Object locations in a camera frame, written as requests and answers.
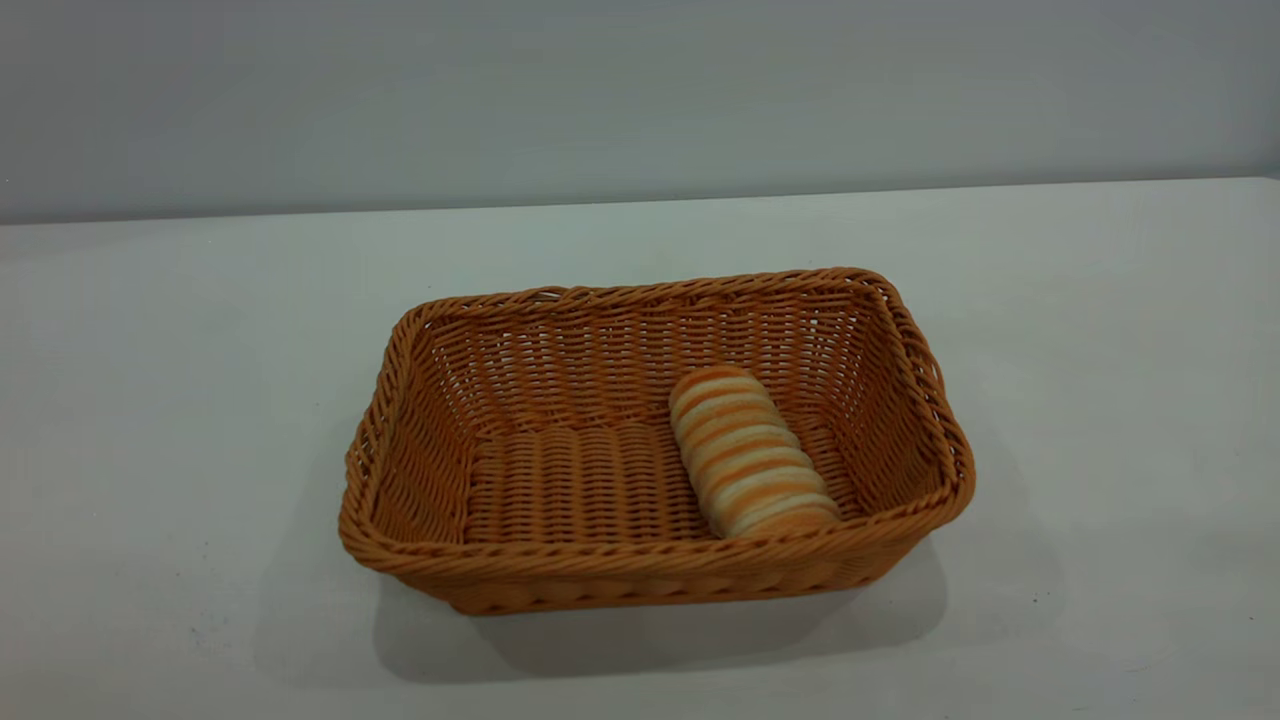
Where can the striped twisted bread roll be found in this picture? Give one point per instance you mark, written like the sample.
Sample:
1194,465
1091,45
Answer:
745,455

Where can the orange woven wicker basket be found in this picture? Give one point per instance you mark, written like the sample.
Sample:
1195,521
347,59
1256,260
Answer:
560,480

